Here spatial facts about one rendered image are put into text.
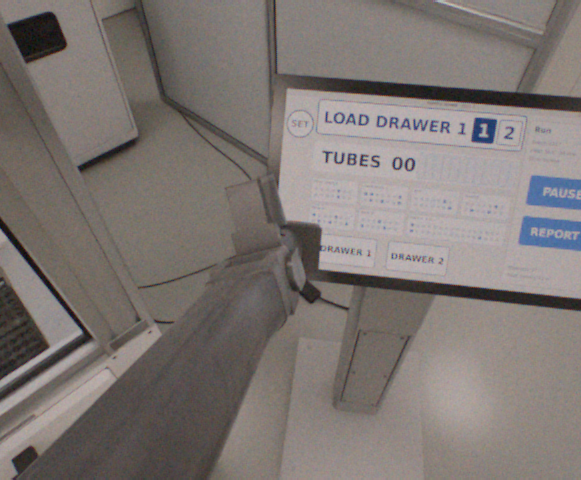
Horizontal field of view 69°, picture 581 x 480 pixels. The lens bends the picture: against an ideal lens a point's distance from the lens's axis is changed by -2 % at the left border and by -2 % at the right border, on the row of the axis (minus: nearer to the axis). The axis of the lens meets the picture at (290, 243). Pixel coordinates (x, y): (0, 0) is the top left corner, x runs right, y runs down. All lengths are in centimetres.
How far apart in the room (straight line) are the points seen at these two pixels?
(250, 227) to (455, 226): 35
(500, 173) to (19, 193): 60
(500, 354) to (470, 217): 122
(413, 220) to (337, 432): 101
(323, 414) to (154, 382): 137
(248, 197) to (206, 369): 26
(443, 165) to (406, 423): 109
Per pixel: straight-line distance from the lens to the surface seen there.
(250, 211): 44
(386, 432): 157
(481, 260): 71
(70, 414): 72
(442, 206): 68
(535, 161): 72
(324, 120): 66
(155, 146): 260
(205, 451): 21
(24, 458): 72
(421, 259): 69
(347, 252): 67
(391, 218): 67
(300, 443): 154
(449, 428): 168
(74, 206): 49
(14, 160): 44
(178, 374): 21
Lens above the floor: 153
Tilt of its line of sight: 51 degrees down
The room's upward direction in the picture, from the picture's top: straight up
